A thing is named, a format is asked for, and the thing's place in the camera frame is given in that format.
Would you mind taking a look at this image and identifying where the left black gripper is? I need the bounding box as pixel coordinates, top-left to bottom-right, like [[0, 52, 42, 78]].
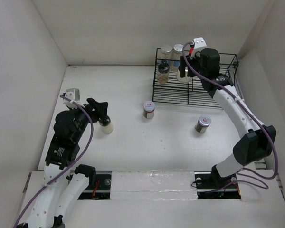
[[69, 97, 107, 141]]

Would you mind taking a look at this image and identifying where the glass jar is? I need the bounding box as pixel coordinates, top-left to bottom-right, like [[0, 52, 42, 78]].
[[176, 67, 192, 83]]

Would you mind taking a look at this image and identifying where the silver lid spice shaker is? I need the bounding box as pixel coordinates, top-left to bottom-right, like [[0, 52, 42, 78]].
[[160, 44, 172, 64]]

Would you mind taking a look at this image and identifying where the black cap white bottle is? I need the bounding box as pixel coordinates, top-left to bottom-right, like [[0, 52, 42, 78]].
[[99, 116, 114, 134]]

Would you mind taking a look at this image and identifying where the black cap beige bottle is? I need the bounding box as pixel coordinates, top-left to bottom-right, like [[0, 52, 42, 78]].
[[157, 60, 170, 84]]

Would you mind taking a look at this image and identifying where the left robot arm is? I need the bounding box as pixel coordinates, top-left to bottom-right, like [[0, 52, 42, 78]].
[[14, 93, 110, 228]]

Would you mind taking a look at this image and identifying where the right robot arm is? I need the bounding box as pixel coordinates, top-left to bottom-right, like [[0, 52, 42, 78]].
[[179, 48, 278, 188]]

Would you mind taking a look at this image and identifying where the white lid dark jar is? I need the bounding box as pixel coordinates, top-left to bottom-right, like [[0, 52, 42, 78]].
[[143, 101, 155, 119]]

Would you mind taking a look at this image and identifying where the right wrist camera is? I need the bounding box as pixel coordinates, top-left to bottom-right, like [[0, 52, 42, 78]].
[[190, 37, 207, 59]]

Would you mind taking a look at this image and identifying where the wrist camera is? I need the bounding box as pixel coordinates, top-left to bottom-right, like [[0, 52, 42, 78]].
[[62, 88, 80, 109], [190, 37, 207, 59]]

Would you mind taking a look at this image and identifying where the black wire rack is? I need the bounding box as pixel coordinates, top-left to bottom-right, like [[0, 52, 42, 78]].
[[152, 48, 239, 109]]

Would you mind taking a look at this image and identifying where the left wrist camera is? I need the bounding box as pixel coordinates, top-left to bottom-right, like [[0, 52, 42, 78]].
[[62, 88, 80, 109]]

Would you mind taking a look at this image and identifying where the metal mounting rail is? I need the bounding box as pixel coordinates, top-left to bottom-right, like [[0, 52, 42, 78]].
[[79, 172, 241, 200]]

